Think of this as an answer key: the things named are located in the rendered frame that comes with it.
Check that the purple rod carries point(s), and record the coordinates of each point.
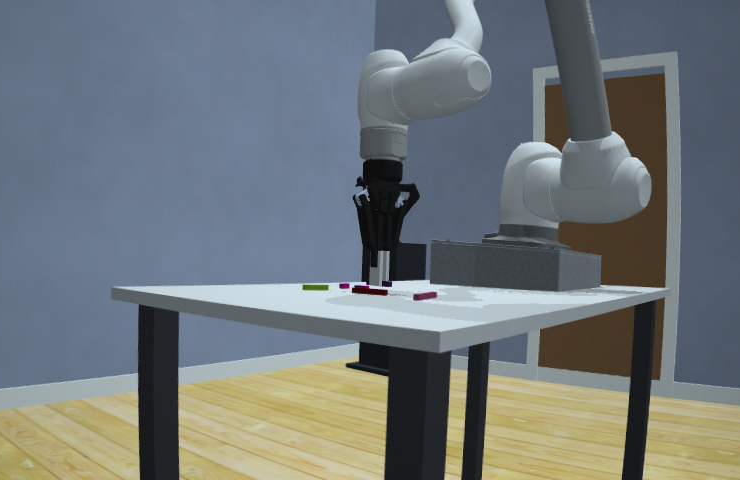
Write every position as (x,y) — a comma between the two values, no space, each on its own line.
(384,283)

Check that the dark red rod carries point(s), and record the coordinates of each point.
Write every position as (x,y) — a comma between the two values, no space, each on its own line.
(370,291)

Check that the pink rod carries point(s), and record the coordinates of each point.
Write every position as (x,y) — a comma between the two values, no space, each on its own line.
(424,296)

